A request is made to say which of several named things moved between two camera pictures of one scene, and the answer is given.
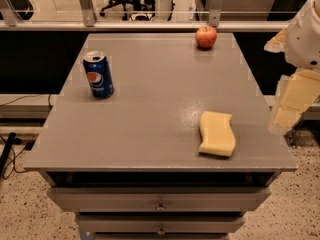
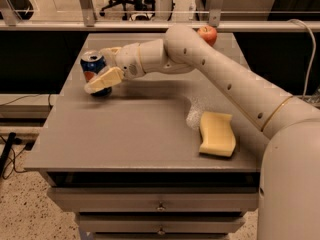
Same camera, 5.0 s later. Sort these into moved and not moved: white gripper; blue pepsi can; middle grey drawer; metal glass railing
Moved: white gripper
Not moved: metal glass railing; middle grey drawer; blue pepsi can
